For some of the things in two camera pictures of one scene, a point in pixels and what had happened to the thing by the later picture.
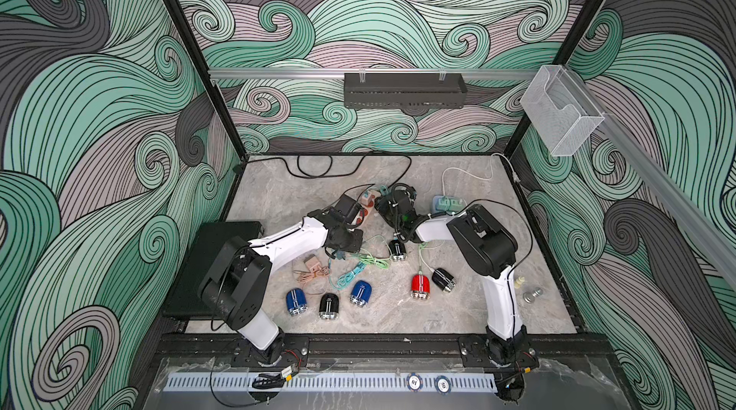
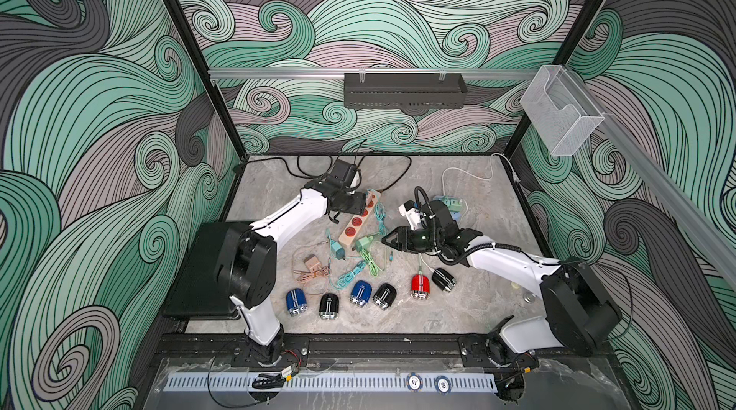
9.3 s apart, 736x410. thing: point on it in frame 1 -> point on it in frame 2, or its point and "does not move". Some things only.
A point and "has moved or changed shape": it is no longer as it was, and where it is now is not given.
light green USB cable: x=377 y=261 has moved or changed shape
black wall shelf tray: x=403 y=91 does not move
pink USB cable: x=306 y=277 does not move
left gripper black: x=356 y=244 -> x=358 y=204
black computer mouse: x=397 y=250 has moved or changed shape
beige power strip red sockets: x=366 y=202 does not move
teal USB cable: x=346 y=279 does not move
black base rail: x=385 y=350 does not move
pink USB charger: x=312 y=263 does not move
